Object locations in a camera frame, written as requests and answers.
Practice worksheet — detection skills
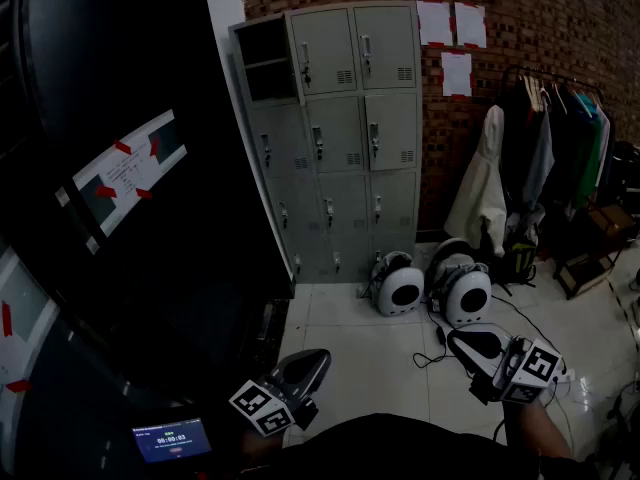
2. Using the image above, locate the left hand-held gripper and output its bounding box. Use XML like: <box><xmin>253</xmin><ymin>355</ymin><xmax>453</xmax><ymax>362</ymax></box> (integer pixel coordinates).
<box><xmin>228</xmin><ymin>348</ymin><xmax>332</xmax><ymax>438</ymax></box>

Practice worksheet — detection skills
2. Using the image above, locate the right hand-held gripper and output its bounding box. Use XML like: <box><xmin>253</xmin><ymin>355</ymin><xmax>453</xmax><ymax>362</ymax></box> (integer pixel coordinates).
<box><xmin>446</xmin><ymin>328</ymin><xmax>564</xmax><ymax>407</ymax></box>

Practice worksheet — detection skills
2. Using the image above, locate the grey cabinet with handles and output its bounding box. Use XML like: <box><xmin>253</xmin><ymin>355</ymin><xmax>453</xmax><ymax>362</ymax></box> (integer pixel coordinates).
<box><xmin>228</xmin><ymin>0</ymin><xmax>424</xmax><ymax>285</ymax></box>

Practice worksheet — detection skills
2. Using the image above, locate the person's left forearm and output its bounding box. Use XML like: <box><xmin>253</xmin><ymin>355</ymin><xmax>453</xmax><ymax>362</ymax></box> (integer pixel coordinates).
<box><xmin>242</xmin><ymin>430</ymin><xmax>284</xmax><ymax>467</ymax></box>

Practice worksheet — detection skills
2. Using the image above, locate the person's right forearm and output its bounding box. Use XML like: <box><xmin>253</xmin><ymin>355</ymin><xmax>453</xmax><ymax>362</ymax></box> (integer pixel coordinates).
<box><xmin>502</xmin><ymin>397</ymin><xmax>574</xmax><ymax>462</ymax></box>

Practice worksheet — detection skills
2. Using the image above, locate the white round hard-shell backpack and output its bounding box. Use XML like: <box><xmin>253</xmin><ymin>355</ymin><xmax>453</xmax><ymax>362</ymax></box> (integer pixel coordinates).
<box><xmin>429</xmin><ymin>237</ymin><xmax>494</xmax><ymax>329</ymax></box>
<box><xmin>369</xmin><ymin>250</ymin><xmax>426</xmax><ymax>318</ymax></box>

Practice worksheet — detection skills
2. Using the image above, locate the black and yellow backpack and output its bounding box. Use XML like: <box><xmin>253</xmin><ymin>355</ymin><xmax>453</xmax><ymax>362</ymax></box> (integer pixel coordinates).
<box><xmin>502</xmin><ymin>237</ymin><xmax>540</xmax><ymax>288</ymax></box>

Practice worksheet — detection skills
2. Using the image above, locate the person's black shirt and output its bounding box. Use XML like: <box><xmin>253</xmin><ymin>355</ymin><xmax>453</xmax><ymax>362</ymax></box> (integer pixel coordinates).
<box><xmin>244</xmin><ymin>412</ymin><xmax>601</xmax><ymax>480</ymax></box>

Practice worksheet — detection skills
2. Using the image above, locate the low wooden shelf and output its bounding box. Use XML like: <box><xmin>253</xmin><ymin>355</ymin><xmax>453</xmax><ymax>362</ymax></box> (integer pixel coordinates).
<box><xmin>552</xmin><ymin>202</ymin><xmax>632</xmax><ymax>301</ymax></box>

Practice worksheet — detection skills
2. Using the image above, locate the phone with timer screen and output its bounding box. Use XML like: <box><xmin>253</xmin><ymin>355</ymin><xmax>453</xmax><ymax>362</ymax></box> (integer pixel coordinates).
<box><xmin>131</xmin><ymin>416</ymin><xmax>214</xmax><ymax>464</ymax></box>

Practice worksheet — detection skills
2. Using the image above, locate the white hanging jacket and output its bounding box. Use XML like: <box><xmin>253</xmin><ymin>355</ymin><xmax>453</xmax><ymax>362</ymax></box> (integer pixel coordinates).
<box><xmin>443</xmin><ymin>103</ymin><xmax>509</xmax><ymax>258</ymax></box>

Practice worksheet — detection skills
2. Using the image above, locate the grey hanging garment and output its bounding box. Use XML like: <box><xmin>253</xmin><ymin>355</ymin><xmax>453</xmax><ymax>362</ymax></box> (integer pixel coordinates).
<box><xmin>522</xmin><ymin>107</ymin><xmax>557</xmax><ymax>212</ymax></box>

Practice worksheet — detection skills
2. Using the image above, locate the black hanging garment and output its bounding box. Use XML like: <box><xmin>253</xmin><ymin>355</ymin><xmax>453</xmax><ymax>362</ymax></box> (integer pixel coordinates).
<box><xmin>499</xmin><ymin>80</ymin><xmax>541</xmax><ymax>214</ymax></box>

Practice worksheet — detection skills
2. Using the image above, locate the green hanging garment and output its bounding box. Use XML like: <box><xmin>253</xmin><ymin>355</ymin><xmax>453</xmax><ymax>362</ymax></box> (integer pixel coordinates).
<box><xmin>572</xmin><ymin>92</ymin><xmax>605</xmax><ymax>210</ymax></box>

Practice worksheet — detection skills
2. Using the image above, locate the taped paper notice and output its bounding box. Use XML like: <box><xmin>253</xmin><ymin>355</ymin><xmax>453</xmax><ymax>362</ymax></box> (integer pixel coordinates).
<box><xmin>0</xmin><ymin>247</ymin><xmax>62</xmax><ymax>419</ymax></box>
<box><xmin>54</xmin><ymin>108</ymin><xmax>189</xmax><ymax>255</ymax></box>

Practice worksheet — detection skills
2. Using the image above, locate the white paper sheet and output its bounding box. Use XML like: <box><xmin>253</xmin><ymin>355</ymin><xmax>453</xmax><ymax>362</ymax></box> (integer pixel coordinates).
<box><xmin>441</xmin><ymin>51</ymin><xmax>474</xmax><ymax>98</ymax></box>
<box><xmin>417</xmin><ymin>0</ymin><xmax>454</xmax><ymax>48</ymax></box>
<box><xmin>453</xmin><ymin>1</ymin><xmax>487</xmax><ymax>49</ymax></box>

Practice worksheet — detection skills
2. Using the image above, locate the black metal clothes rack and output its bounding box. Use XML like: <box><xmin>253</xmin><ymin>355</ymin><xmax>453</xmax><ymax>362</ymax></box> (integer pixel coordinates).
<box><xmin>499</xmin><ymin>64</ymin><xmax>607</xmax><ymax>119</ymax></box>

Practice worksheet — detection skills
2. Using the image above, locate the black cable with adapter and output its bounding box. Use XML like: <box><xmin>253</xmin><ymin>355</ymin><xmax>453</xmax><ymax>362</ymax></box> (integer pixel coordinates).
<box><xmin>412</xmin><ymin>295</ymin><xmax>452</xmax><ymax>369</ymax></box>

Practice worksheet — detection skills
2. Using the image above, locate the glossy door with steel frame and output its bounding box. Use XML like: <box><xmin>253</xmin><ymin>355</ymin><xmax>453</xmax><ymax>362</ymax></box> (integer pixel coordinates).
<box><xmin>0</xmin><ymin>0</ymin><xmax>296</xmax><ymax>480</ymax></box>

